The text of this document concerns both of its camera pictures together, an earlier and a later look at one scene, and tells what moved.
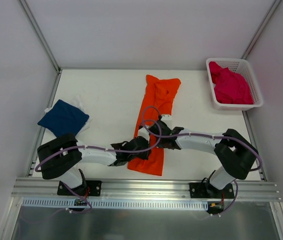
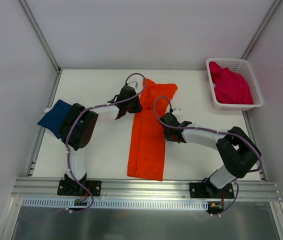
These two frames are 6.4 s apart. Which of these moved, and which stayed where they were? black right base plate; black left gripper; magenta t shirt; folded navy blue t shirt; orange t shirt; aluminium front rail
Moved: orange t shirt; black left gripper
Stayed: folded navy blue t shirt; magenta t shirt; black right base plate; aluminium front rail
